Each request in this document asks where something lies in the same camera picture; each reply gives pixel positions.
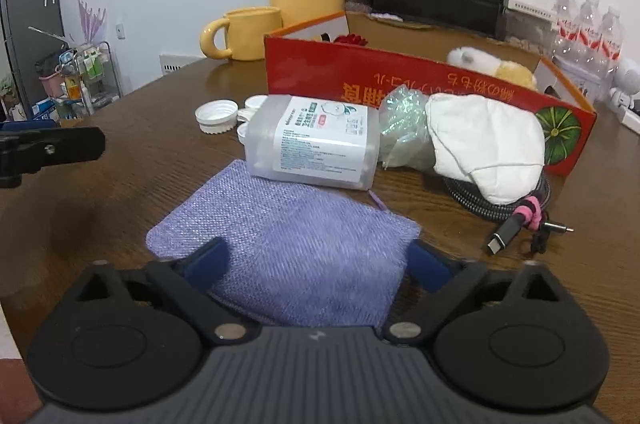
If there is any white cloth mask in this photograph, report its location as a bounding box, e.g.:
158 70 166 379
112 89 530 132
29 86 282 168
425 93 544 205

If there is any braided black cable coil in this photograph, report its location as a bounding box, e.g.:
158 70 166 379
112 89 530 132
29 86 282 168
441 172 575 261

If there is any yellow ceramic mug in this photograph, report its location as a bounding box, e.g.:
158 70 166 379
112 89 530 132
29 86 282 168
200 6 282 62

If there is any water bottle right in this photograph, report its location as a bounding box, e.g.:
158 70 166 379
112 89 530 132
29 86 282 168
596 6 624 102

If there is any white yellow plush toy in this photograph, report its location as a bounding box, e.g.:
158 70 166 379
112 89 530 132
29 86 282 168
447 46 537 91

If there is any purple woven cloth bag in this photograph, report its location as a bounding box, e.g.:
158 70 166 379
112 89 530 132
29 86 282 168
145 161 421 326

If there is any small white jar lid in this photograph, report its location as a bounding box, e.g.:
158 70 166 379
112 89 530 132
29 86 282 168
236 94 268 144

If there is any red fabric rose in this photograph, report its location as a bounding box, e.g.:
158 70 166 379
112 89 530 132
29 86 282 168
333 34 369 46

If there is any clear seed container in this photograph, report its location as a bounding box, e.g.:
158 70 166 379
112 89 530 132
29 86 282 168
502 0 556 58

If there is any red cardboard box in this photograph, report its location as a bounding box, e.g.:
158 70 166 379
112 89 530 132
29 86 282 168
264 13 597 177

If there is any white ribbed bottle cap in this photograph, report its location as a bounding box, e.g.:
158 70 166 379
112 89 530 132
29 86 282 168
194 100 239 135

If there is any wire shelf rack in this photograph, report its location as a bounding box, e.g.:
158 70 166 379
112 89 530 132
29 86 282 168
28 26 122 118

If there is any white charger adapter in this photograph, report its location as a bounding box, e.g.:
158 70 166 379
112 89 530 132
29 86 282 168
617 107 640 135

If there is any water bottle middle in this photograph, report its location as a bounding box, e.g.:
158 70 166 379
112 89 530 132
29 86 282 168
576 0 601 67

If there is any iridescent plastic bag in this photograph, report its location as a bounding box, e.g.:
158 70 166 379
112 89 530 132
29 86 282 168
378 84 435 173

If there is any white wall heater panel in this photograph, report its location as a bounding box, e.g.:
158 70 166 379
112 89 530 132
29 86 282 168
160 54 201 76

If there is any water bottle left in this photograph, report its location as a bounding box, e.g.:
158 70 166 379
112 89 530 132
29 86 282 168
552 0 579 58

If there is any water bottle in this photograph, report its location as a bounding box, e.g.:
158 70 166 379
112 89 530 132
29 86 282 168
596 6 624 102
576 0 601 67
552 0 579 58

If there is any white robot toy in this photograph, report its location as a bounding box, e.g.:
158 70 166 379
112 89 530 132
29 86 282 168
608 58 640 112

